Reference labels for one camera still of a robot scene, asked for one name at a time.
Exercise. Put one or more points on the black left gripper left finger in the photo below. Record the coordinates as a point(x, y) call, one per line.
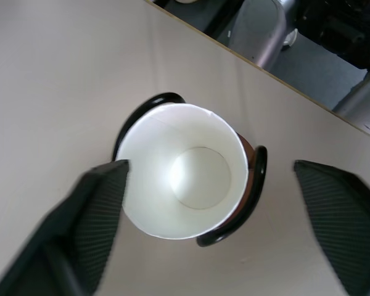
point(89, 216)

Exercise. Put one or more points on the black bulky object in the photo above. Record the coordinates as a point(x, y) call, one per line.
point(342, 31)

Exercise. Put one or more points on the grey rounded robot leg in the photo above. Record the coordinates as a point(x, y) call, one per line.
point(364, 98)
point(259, 31)

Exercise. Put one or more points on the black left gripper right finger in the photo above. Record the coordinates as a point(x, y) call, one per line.
point(342, 216)

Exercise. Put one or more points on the yellow paper cup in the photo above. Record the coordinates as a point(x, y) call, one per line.
point(172, 138)

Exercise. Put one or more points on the small white object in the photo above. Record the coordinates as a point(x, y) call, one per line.
point(291, 37)

